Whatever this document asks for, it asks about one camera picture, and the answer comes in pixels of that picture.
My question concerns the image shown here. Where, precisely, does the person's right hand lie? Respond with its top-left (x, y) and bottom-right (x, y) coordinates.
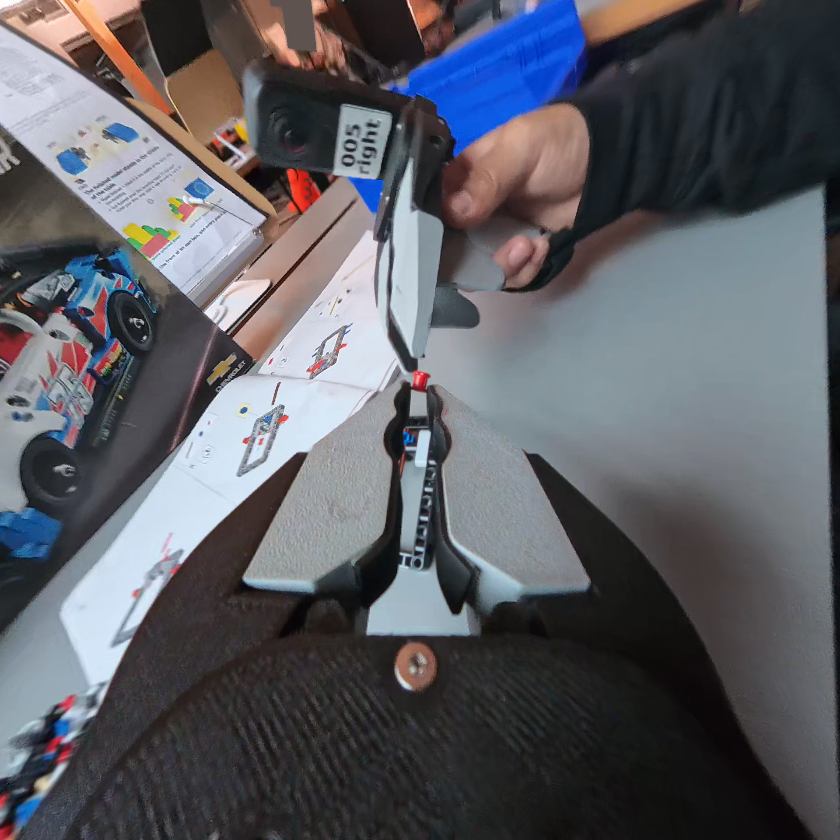
top-left (441, 101), bottom-right (593, 293)

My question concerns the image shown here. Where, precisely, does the pile of loose lego pieces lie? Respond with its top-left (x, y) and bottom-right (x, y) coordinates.
top-left (0, 682), bottom-right (110, 837)

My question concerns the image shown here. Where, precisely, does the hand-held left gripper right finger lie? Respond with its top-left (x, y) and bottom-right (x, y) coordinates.
top-left (427, 384), bottom-right (593, 616)

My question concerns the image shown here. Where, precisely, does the printed instruction sheet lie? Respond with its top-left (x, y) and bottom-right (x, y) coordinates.
top-left (0, 23), bottom-right (271, 298)

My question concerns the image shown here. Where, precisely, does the black lego car box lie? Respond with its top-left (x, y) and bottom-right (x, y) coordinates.
top-left (0, 138), bottom-right (257, 632)

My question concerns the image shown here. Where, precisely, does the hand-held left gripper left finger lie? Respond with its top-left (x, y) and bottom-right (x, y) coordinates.
top-left (243, 384), bottom-right (408, 593)

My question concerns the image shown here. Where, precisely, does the blue plastic bin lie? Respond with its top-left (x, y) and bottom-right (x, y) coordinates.
top-left (390, 0), bottom-right (589, 206)

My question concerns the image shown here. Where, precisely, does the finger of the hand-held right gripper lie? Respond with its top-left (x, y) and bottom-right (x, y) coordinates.
top-left (384, 157), bottom-right (446, 376)
top-left (373, 193), bottom-right (416, 374)

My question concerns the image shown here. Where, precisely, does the lego instruction booklet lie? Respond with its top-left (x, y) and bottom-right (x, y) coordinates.
top-left (59, 230), bottom-right (403, 685)

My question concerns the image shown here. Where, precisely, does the person's right forearm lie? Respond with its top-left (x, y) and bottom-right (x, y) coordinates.
top-left (566, 0), bottom-right (840, 223)

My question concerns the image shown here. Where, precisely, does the black lego frame assembly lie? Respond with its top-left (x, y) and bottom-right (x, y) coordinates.
top-left (390, 387), bottom-right (454, 573)

